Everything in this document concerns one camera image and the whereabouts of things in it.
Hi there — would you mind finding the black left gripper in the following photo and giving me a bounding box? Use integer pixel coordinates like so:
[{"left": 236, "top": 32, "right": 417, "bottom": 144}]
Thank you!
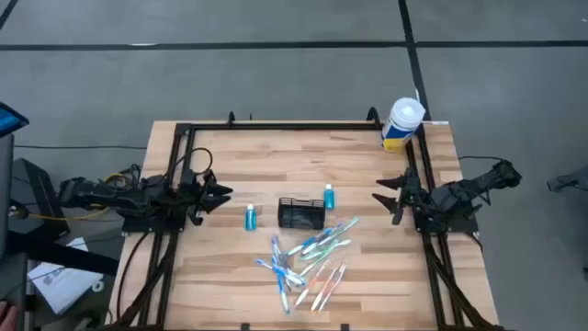
[{"left": 176, "top": 170, "right": 234, "bottom": 226}]

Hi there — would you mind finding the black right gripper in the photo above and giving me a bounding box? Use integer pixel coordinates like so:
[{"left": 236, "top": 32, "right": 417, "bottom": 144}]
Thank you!
[{"left": 371, "top": 167, "right": 435, "bottom": 226}]

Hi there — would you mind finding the orange toothbrush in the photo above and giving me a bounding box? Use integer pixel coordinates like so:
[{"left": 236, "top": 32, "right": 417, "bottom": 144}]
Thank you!
[
  {"left": 293, "top": 258, "right": 332, "bottom": 309},
  {"left": 317, "top": 262, "right": 348, "bottom": 314},
  {"left": 310, "top": 261, "right": 344, "bottom": 313}
]

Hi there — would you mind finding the white-lidded blue yellow wipes canister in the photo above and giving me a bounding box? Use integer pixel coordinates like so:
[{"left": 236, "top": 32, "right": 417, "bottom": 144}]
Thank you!
[{"left": 379, "top": 97, "right": 427, "bottom": 154}]

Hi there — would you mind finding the white paper booklet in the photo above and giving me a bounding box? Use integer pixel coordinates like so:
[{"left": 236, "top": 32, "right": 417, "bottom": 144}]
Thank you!
[{"left": 26, "top": 236, "right": 105, "bottom": 316}]

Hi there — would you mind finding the grey stand foot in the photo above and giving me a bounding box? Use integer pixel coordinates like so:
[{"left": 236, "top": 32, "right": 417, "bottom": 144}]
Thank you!
[{"left": 546, "top": 165, "right": 588, "bottom": 193}]

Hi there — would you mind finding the black equipment stand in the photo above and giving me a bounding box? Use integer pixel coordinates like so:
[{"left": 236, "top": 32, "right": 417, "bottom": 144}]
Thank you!
[{"left": 0, "top": 132, "right": 121, "bottom": 278}]

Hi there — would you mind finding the blue-lit monitor screen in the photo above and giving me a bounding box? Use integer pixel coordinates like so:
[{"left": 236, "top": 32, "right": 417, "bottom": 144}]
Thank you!
[{"left": 0, "top": 101, "right": 30, "bottom": 139}]

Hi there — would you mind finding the person's hand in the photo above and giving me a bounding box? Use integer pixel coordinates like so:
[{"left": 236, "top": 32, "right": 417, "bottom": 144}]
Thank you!
[{"left": 0, "top": 301, "right": 20, "bottom": 331}]

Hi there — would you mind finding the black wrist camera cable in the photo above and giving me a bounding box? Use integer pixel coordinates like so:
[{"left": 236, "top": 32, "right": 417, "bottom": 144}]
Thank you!
[{"left": 176, "top": 146, "right": 215, "bottom": 178}]

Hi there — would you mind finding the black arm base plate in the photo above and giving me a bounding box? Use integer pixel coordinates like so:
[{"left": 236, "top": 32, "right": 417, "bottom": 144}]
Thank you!
[
  {"left": 121, "top": 197, "right": 189, "bottom": 234},
  {"left": 412, "top": 196, "right": 481, "bottom": 234}
]

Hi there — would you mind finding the large black frame hook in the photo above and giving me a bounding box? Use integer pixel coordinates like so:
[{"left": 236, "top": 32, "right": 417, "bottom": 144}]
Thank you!
[{"left": 365, "top": 106, "right": 383, "bottom": 129}]

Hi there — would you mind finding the black wire mesh caddy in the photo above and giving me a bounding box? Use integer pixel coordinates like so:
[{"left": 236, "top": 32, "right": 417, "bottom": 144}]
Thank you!
[{"left": 277, "top": 197, "right": 327, "bottom": 231}]

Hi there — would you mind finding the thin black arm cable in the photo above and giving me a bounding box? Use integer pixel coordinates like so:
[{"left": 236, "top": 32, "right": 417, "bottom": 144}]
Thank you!
[{"left": 457, "top": 154, "right": 506, "bottom": 163}]

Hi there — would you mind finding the black aluminium extrusion frame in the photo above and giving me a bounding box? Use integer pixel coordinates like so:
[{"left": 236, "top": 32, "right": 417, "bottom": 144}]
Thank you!
[{"left": 107, "top": 109, "right": 506, "bottom": 331}]

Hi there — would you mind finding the thick black cable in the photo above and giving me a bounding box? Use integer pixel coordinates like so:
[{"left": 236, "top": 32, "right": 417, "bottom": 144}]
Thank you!
[{"left": 114, "top": 231, "right": 153, "bottom": 325}]

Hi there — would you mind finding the thin black floor cable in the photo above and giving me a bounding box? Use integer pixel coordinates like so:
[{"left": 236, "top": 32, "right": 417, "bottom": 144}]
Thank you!
[{"left": 13, "top": 143, "right": 148, "bottom": 152}]

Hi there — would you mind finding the yellow cable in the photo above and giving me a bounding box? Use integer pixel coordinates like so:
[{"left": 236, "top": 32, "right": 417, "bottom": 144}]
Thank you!
[{"left": 13, "top": 171, "right": 132, "bottom": 223}]

